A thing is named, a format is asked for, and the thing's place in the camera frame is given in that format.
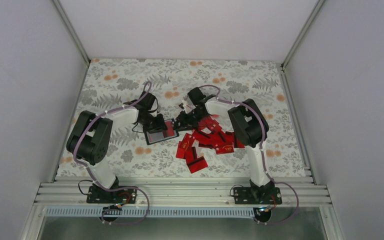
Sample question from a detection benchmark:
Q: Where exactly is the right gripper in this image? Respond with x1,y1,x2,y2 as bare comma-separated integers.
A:
173,108,207,132

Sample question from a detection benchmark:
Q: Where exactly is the black leather card holder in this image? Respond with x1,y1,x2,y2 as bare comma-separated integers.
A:
144,118,179,145

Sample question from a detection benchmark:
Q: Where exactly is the red VIP card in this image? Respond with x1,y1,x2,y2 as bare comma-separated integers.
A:
175,133,195,159
214,143,235,155

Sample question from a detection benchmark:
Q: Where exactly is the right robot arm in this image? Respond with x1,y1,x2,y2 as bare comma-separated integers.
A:
173,87,272,204

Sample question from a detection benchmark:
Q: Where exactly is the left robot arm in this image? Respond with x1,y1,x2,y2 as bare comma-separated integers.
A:
66,91,168,203

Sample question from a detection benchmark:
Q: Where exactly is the red card front bottom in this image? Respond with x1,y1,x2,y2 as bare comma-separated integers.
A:
184,147,208,174

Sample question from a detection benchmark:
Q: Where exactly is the floral patterned table mat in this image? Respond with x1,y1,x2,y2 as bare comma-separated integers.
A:
57,58,307,179

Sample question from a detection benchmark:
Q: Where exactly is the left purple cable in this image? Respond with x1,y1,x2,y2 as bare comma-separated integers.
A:
72,81,152,226

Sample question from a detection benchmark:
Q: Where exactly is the purple cable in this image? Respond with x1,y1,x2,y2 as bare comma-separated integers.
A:
191,84,300,227
72,81,152,226

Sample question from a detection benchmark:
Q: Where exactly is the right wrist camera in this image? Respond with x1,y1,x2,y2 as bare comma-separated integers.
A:
178,99,195,114

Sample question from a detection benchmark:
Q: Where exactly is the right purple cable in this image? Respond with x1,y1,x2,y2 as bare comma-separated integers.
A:
191,84,300,227

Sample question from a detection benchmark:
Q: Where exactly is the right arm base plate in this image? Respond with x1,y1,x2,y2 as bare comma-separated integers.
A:
231,186,283,205

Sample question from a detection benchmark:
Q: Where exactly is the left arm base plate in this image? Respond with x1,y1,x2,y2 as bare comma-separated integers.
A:
86,185,137,204

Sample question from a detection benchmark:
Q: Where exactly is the aluminium rail frame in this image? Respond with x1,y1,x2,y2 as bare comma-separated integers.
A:
34,169,332,207

